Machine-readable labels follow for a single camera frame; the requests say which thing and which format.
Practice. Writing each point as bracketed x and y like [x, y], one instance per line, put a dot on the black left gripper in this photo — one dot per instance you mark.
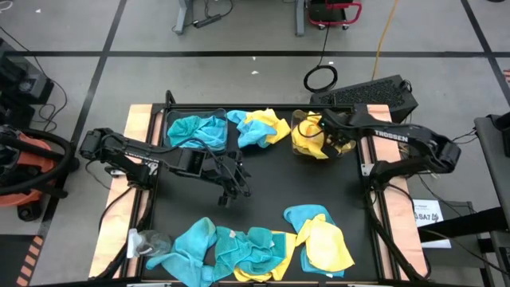
[221, 169]

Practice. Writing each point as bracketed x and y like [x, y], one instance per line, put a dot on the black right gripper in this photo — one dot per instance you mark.
[338, 123]

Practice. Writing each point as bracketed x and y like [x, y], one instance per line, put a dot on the teal microfiber towel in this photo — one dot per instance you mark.
[227, 251]
[261, 255]
[183, 127]

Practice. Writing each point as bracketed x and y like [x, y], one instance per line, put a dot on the light blue microfiber towel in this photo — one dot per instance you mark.
[187, 255]
[307, 215]
[251, 133]

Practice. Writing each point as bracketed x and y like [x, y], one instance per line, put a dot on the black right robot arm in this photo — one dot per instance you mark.
[398, 135]

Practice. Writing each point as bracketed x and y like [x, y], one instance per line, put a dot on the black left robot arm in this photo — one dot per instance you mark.
[119, 151]

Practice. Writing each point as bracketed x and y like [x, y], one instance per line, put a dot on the clear plastic basket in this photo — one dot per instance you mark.
[295, 115]
[171, 113]

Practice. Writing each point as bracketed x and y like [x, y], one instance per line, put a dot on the black perforated computer case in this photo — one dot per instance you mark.
[366, 93]

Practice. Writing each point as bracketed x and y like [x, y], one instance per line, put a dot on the white paper sign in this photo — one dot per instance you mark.
[432, 235]

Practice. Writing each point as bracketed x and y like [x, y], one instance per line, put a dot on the grey desk leg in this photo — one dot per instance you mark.
[183, 16]
[299, 18]

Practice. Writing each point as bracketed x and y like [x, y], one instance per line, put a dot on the red-framed black cart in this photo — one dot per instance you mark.
[318, 10]

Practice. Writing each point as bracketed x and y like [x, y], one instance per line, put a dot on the dark grey side table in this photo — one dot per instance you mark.
[494, 159]

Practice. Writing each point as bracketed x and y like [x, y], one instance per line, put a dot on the black power strip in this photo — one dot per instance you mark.
[207, 21]

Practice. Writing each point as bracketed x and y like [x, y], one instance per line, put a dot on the black equipment stack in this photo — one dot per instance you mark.
[24, 85]

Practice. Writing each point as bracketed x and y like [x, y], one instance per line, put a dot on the black clamp mount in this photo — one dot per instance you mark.
[170, 99]

